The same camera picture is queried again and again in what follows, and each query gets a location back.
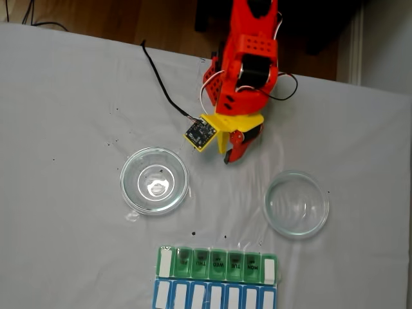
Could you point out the black camera circuit board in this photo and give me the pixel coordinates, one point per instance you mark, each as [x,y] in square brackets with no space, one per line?
[200,133]

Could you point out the weekly pill organizer box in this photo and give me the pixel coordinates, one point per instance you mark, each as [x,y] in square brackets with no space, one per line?
[212,289]

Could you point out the white table cloth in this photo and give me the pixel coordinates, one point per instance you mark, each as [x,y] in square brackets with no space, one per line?
[64,96]

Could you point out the clear glass bowl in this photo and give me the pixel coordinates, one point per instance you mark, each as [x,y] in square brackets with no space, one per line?
[296,231]
[154,206]

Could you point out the black furniture piece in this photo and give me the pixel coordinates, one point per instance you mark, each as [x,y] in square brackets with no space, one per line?
[322,19]

